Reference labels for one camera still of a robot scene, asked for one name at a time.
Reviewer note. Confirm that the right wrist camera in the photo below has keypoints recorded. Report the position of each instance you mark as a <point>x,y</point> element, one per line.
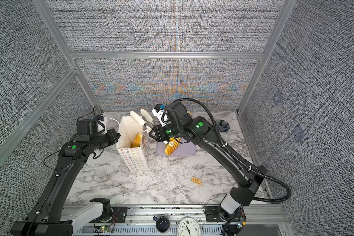
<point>174,115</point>

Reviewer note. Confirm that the lavender tray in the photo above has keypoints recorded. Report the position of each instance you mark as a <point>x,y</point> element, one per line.
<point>184,149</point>

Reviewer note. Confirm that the ridged yellow spiral bread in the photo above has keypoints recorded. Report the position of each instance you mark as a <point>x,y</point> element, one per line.
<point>172,145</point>

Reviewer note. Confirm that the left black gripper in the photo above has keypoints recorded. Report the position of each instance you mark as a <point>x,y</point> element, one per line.
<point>111,132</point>

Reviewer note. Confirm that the small orange candy wrapper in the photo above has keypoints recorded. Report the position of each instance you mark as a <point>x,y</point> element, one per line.
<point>196,180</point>

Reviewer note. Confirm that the white printed paper bag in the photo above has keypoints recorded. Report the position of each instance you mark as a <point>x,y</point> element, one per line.
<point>136,159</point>

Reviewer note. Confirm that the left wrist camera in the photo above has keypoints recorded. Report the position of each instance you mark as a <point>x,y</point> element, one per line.
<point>91,127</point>

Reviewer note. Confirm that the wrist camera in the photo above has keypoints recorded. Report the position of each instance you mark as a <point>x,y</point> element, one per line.
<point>91,127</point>
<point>174,115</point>

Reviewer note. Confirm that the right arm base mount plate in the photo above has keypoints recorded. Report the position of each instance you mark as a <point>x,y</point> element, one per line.
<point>212,214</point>

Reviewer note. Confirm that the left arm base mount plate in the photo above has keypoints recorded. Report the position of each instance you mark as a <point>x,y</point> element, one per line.
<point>119,215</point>

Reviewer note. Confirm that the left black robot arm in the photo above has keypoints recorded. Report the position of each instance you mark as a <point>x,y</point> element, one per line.
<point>45,218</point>

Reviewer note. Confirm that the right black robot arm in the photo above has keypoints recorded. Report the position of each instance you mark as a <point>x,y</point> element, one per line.
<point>248,176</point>

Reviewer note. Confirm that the white analog clock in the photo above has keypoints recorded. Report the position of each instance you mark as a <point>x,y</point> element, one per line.
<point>188,227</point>

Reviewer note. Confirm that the yellow braided pastry bread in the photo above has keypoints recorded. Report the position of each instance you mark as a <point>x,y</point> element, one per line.
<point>137,140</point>

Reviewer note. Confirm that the black round knob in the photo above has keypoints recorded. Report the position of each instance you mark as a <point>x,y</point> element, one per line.
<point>162,223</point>

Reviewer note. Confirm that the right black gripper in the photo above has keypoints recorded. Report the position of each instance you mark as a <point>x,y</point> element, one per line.
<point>161,135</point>

